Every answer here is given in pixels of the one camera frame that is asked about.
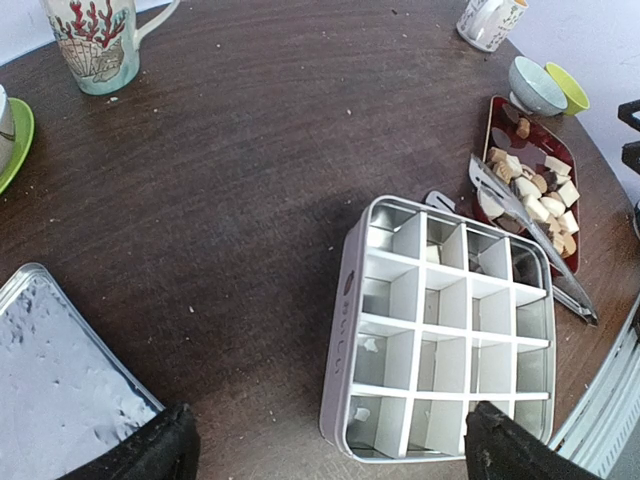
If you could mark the lime green bowl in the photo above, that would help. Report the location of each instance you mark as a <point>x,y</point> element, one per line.
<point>577,99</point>

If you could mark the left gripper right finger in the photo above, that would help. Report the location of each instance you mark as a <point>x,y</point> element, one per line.
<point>498,448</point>

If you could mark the white bowl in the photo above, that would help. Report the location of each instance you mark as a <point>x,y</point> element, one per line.
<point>7,130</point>

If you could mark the yellow interior mug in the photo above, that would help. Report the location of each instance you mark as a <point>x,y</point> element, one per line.
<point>486,24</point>

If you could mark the bunny print tin lid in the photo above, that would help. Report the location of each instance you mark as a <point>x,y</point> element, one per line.
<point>66,399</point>

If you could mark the light blue bowl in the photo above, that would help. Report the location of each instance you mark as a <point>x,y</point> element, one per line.
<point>533,90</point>

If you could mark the green saucer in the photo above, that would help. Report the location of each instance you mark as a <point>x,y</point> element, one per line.
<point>24,123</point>

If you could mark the red chocolate tray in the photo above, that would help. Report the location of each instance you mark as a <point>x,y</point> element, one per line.
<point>546,164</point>

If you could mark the tall coral print mug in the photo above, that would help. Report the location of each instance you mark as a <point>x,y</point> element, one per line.
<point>100,40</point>

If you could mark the front metal rail base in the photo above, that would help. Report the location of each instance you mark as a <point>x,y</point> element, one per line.
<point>601,434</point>

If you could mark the white divided tin box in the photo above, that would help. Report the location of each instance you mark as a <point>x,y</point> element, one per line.
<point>435,313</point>

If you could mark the metal tongs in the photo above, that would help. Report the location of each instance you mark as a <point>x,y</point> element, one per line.
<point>573,296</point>

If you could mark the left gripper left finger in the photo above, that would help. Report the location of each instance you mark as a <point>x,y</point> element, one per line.
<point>167,447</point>

